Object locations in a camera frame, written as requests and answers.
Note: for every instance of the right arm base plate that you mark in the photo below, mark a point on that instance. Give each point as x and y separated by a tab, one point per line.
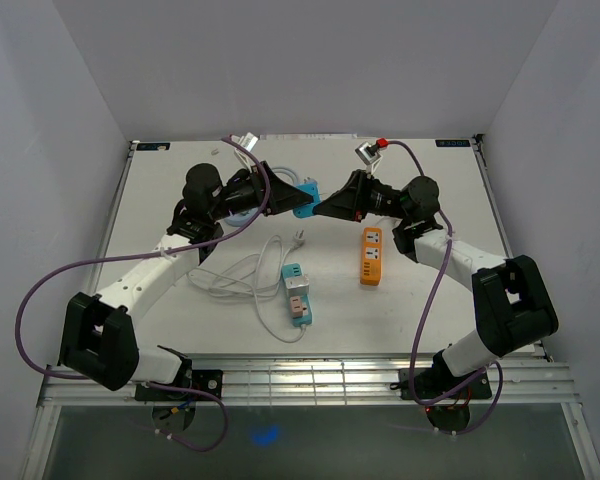
429	385

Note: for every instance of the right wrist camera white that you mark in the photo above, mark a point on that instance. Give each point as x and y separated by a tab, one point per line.
371	154

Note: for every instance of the left blue corner label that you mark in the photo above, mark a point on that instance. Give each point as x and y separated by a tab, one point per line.
153	146

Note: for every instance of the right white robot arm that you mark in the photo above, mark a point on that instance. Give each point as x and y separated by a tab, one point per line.
512	307

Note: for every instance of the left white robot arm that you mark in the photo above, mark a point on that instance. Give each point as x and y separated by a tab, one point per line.
99	339

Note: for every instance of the blue corner label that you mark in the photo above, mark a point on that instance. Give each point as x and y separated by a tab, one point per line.
453	143
153	146

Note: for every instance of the right blue corner label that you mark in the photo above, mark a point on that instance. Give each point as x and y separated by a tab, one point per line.
453	143

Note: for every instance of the orange power strip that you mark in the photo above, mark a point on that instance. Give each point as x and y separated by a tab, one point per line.
371	256

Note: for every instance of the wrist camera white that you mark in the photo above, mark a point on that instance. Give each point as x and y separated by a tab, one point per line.
371	154
247	141

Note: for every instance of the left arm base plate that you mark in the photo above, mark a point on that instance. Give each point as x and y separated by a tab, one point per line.
209	381

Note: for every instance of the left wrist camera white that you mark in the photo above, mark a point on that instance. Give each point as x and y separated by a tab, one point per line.
247	141

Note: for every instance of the teal power strip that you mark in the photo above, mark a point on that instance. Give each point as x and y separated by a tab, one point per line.
294	269

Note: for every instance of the aluminium frame rail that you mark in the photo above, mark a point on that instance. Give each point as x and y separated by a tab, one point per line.
252	382

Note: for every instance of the white silver plug adapter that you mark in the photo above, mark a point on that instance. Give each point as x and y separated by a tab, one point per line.
297	285

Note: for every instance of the brown pink plug adapter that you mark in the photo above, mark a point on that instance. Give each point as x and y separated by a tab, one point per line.
297	306

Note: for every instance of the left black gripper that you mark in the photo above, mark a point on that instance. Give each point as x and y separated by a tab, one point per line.
280	196

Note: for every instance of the round light blue power strip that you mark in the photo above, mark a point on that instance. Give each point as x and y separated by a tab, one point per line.
240	219

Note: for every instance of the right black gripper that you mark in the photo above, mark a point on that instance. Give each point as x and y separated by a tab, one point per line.
351	201

